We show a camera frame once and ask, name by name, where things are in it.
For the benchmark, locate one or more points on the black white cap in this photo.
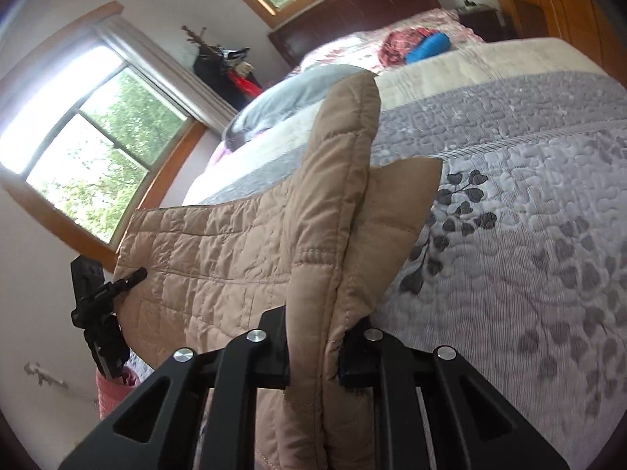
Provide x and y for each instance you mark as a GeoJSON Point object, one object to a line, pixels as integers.
{"type": "Point", "coordinates": [234, 54]}

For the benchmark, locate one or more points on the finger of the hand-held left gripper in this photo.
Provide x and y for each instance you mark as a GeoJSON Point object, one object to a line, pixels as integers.
{"type": "Point", "coordinates": [125, 281]}

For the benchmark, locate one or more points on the tan quilted jacket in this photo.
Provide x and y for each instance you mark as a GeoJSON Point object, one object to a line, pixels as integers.
{"type": "Point", "coordinates": [235, 254]}

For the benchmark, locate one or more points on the red patterned clothing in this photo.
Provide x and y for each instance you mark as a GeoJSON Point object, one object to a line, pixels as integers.
{"type": "Point", "coordinates": [397, 46]}

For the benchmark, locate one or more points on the beige curtain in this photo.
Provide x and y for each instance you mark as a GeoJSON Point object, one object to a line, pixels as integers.
{"type": "Point", "coordinates": [161, 68]}

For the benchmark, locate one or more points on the wooden desk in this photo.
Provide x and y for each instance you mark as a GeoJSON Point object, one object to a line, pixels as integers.
{"type": "Point", "coordinates": [534, 10]}

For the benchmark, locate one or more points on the grey pillow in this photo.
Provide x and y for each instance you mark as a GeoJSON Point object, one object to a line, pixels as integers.
{"type": "Point", "coordinates": [294, 93]}

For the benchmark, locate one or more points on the grey quilted bedspread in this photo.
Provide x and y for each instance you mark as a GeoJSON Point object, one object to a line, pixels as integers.
{"type": "Point", "coordinates": [514, 205]}

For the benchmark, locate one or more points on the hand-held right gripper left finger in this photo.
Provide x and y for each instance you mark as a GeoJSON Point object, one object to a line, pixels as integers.
{"type": "Point", "coordinates": [274, 352]}

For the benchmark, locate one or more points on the red hanging bag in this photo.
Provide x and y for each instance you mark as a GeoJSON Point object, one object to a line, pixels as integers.
{"type": "Point", "coordinates": [245, 84]}

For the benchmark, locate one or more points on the large wooden frame window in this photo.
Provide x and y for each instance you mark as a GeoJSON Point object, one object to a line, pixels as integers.
{"type": "Point", "coordinates": [98, 147]}

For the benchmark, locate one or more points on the cream blanket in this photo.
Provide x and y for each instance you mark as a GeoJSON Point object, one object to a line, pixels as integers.
{"type": "Point", "coordinates": [490, 58]}

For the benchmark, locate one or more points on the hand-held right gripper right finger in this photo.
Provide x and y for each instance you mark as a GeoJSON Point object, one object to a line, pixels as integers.
{"type": "Point", "coordinates": [355, 357]}

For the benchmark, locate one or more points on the wooden wardrobe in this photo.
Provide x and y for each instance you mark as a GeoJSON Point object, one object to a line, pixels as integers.
{"type": "Point", "coordinates": [588, 10]}

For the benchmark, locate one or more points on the dark nightstand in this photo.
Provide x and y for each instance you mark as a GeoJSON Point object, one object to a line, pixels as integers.
{"type": "Point", "coordinates": [482, 22]}

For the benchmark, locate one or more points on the dark wooden headboard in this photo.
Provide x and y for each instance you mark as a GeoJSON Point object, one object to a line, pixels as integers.
{"type": "Point", "coordinates": [372, 5]}

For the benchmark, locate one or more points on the pink floral sheet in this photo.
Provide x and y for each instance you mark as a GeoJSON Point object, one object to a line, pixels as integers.
{"type": "Point", "coordinates": [352, 46]}

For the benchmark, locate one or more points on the blue cloth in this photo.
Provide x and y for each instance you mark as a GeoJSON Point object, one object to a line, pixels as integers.
{"type": "Point", "coordinates": [428, 46]}

